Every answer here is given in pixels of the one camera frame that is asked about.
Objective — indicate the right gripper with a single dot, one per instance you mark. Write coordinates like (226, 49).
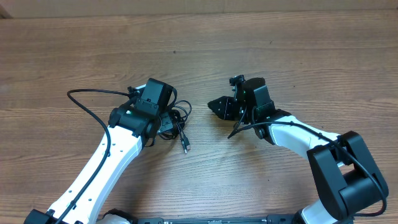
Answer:
(225, 111)

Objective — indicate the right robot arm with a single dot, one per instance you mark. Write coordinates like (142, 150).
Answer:
(348, 181)

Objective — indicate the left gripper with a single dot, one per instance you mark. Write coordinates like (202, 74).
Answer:
(166, 122)

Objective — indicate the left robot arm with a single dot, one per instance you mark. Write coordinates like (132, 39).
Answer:
(129, 128)

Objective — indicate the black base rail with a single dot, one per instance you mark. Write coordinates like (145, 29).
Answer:
(116, 216)

